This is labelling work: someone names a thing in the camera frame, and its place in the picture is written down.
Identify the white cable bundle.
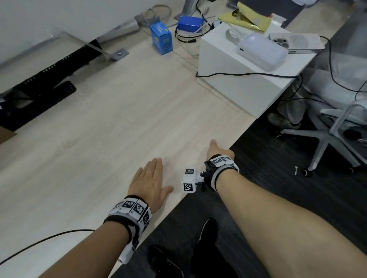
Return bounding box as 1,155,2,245
174,19,223,57

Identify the right wristband with marker tiles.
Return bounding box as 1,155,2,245
204,155,240,192

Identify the left wristband with marker tiles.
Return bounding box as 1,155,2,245
103,195,153,265

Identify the smartphone in clear case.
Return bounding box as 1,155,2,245
268,33,326,54

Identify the black flat device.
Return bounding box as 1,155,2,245
52,81,77,99

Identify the person's right hand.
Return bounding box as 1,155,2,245
207,139,235,161

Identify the person's black left shoe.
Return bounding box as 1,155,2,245
147,244,184,278

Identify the wristband with marker tiles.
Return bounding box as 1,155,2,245
204,155,240,192
103,195,153,265

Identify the silver monitor stand pole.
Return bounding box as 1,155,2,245
174,0,200,21

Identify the white office chair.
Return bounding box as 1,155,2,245
280,103,367,177

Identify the blue cardboard carton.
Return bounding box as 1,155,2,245
149,22,174,56

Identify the black cable across white box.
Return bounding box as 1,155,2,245
196,71,303,99

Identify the person's right forearm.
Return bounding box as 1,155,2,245
215,168,367,278

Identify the white wrist camera marker cube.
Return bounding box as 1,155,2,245
181,167,206,194

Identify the person's black shoe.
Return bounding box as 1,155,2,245
197,218,219,254
147,244,184,278

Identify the grey monitor stand foot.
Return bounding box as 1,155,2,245
97,18,141,44

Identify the large white box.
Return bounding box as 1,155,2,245
197,22,317,119

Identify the thin black cable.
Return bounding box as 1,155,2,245
0,229,96,266

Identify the person's black right shoe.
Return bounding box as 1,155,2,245
197,218,219,254

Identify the blue rectangular battery pack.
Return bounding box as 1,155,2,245
177,15,205,33

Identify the yellow padded envelope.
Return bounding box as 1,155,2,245
217,2,273,33

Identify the black cable to phone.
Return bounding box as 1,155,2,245
319,36,367,101

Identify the person's left hand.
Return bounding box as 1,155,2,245
127,158,174,214

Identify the black cable tray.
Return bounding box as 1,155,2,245
0,40,101,132

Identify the person's left forearm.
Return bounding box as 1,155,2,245
37,221,130,278

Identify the translucent white power bank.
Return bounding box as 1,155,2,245
236,32,289,72

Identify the grey coiled cable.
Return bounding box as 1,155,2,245
143,4,173,22

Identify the grey metal bracket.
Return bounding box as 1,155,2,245
50,30,130,61

